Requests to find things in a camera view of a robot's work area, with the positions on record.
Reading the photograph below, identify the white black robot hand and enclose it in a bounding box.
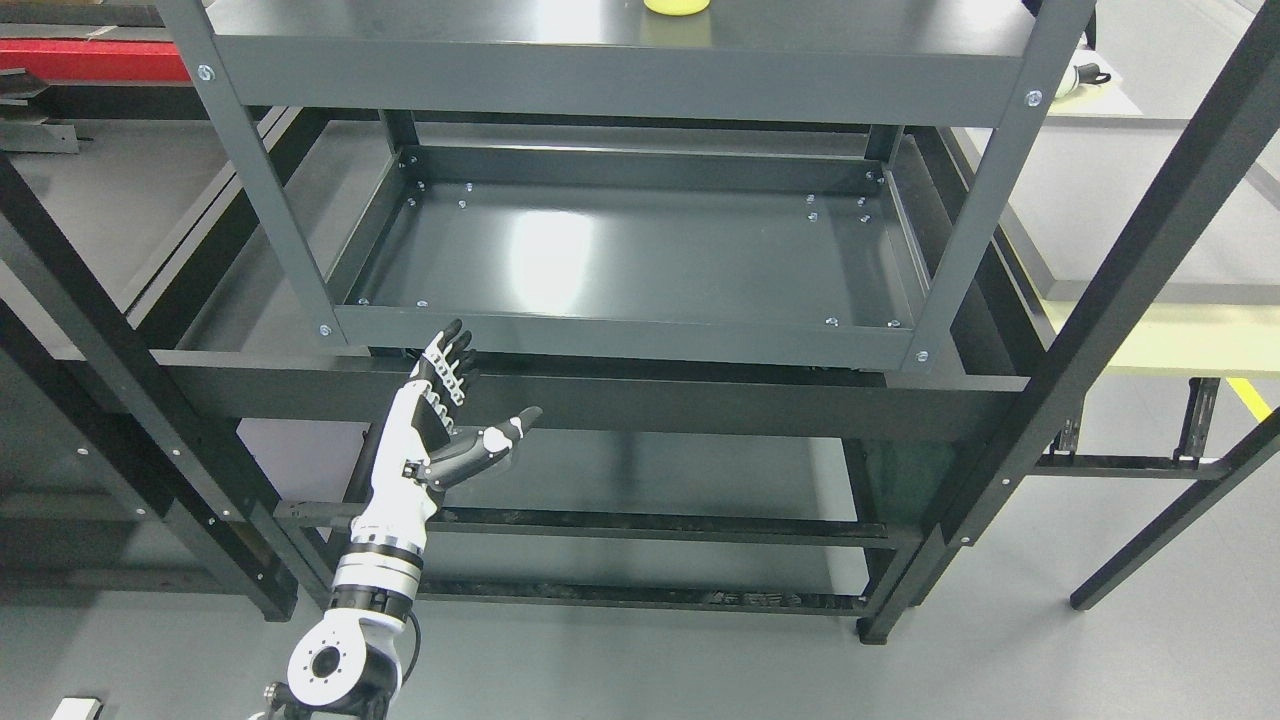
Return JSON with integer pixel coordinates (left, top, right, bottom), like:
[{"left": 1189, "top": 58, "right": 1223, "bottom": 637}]
[{"left": 346, "top": 319, "right": 543, "bottom": 564}]

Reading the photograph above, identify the yellow plastic cup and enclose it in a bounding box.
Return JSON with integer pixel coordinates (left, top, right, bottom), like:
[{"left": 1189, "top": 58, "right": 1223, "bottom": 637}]
[{"left": 643, "top": 0, "right": 710, "bottom": 17}]

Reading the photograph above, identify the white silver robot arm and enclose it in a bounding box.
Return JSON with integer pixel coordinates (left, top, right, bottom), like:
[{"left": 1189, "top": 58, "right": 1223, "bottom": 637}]
[{"left": 256, "top": 534, "right": 424, "bottom": 719}]

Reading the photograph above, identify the black metal shelf rack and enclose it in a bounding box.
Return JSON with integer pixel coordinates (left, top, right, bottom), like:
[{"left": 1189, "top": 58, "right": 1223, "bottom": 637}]
[{"left": 3, "top": 1, "right": 1277, "bottom": 644}]

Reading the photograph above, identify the grey metal shelf unit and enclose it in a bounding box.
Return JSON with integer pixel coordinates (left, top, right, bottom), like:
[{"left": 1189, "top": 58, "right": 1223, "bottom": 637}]
[{"left": 159, "top": 1, "right": 1094, "bottom": 373}]

